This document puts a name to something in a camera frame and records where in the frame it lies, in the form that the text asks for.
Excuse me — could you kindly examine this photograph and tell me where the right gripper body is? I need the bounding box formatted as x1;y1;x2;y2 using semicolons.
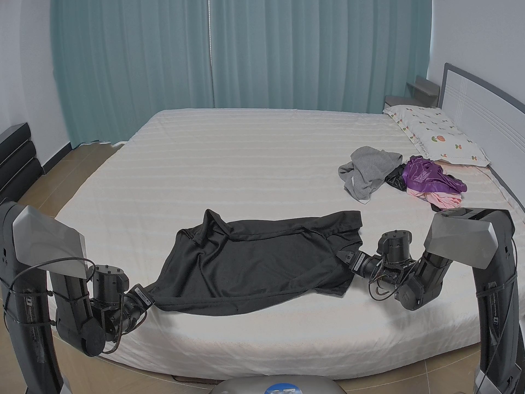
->
349;251;382;281

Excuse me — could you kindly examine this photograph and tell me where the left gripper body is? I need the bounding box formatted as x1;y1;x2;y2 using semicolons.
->
120;284;155;327

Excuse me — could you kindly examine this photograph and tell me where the black T-shirt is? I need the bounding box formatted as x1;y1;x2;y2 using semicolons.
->
147;209;365;317

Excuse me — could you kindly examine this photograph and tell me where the bed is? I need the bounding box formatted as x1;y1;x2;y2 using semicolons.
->
51;62;525;378

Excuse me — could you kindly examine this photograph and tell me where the black shiny garment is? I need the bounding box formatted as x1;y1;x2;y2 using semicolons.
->
385;166;411;193

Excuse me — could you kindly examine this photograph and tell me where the grey garment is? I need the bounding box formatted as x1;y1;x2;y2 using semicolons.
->
337;146;404;203

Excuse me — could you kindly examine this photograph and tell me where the pink garment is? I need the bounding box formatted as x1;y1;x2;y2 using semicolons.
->
406;189;464;211

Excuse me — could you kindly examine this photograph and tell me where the purple satin garment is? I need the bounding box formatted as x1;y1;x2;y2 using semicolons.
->
401;156;468;194

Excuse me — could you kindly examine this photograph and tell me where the white printed pillow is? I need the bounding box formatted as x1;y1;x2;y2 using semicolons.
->
383;105;491;167

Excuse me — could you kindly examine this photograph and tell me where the black chest of drawers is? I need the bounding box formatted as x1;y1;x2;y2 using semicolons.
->
0;123;43;204

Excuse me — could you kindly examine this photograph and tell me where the grey bedside table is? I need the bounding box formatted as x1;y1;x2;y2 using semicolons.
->
384;76;440;108

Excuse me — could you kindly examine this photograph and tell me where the blue-green curtain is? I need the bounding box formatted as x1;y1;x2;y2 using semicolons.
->
209;0;432;116
51;0;214;149

